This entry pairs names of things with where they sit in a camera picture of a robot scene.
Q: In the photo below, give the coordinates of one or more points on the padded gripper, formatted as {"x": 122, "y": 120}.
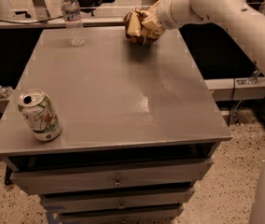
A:
{"x": 164, "y": 15}

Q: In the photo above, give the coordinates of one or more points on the brown Late July chip bag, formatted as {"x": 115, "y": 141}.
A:
{"x": 134, "y": 39}

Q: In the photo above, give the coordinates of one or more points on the clear plastic water bottle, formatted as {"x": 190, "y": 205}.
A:
{"x": 73, "y": 21}

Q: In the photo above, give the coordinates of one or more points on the white green soda can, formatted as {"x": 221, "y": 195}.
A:
{"x": 38, "y": 112}

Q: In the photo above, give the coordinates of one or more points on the grey top drawer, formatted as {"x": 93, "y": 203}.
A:
{"x": 112, "y": 176}

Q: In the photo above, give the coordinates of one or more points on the grey drawer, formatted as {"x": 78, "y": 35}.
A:
{"x": 112, "y": 176}
{"x": 117, "y": 199}
{"x": 114, "y": 216}

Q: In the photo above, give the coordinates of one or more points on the small crumpled clear object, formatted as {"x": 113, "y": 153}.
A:
{"x": 5, "y": 92}

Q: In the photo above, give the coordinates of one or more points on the grey middle drawer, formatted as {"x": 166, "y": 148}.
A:
{"x": 117, "y": 199}

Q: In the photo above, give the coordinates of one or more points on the grey bottom drawer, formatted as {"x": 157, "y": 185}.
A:
{"x": 114, "y": 216}

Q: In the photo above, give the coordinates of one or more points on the grey metal rail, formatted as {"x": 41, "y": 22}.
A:
{"x": 58, "y": 22}

